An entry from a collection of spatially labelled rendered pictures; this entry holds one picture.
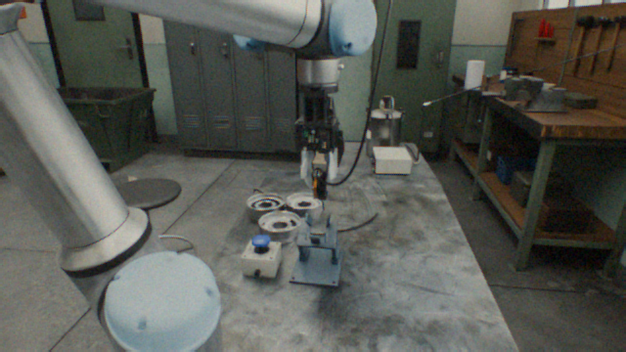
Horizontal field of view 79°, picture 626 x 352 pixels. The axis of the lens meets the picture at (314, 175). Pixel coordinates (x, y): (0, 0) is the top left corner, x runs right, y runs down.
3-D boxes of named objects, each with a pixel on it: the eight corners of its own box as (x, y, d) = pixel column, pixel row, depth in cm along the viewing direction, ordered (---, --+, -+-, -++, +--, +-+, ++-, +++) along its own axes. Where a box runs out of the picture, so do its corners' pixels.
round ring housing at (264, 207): (283, 223, 102) (282, 209, 100) (244, 223, 102) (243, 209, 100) (286, 205, 111) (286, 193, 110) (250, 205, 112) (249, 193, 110)
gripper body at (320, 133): (292, 154, 68) (291, 87, 64) (302, 142, 76) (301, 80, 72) (335, 157, 67) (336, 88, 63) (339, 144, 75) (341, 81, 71)
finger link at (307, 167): (292, 196, 73) (296, 151, 70) (298, 184, 79) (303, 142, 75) (308, 198, 73) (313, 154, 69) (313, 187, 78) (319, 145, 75)
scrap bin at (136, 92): (25, 171, 361) (4, 98, 336) (80, 148, 430) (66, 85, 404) (128, 176, 349) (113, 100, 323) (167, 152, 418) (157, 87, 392)
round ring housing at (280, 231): (254, 244, 92) (253, 230, 90) (265, 223, 101) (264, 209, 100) (296, 247, 90) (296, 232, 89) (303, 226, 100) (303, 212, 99)
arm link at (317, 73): (301, 57, 70) (345, 57, 69) (301, 81, 72) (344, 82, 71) (292, 60, 64) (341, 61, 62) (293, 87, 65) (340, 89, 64)
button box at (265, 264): (250, 257, 87) (249, 239, 85) (281, 259, 86) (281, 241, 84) (240, 279, 79) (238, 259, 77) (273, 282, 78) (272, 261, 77)
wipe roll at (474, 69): (462, 87, 287) (466, 60, 279) (477, 87, 285) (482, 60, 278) (465, 89, 276) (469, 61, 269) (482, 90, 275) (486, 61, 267)
